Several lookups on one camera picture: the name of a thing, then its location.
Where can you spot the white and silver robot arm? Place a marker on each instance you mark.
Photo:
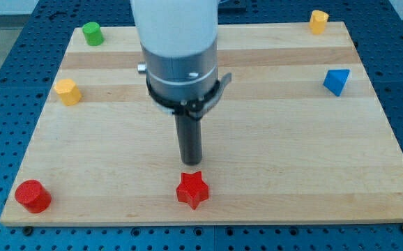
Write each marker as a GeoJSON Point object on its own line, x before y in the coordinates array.
{"type": "Point", "coordinates": [179, 43]}

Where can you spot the yellow hexagonal block left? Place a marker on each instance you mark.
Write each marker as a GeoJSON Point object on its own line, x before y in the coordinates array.
{"type": "Point", "coordinates": [68, 92]}

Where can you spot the red star block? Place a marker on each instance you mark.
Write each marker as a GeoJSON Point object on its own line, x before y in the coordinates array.
{"type": "Point", "coordinates": [192, 189]}

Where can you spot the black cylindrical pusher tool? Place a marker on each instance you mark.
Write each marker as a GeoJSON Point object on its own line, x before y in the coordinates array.
{"type": "Point", "coordinates": [189, 139]}

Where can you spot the green cylinder block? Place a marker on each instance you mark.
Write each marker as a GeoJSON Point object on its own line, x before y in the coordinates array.
{"type": "Point", "coordinates": [93, 34]}

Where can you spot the yellow block top right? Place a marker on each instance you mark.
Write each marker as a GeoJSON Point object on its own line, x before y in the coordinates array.
{"type": "Point", "coordinates": [318, 21]}

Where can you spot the wooden board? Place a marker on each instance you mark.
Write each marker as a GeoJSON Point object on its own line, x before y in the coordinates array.
{"type": "Point", "coordinates": [278, 149]}

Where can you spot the red cylinder block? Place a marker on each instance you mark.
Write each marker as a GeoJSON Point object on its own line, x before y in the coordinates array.
{"type": "Point", "coordinates": [32, 195]}

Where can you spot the blue triangular block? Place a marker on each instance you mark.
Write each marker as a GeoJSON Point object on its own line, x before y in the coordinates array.
{"type": "Point", "coordinates": [336, 80]}

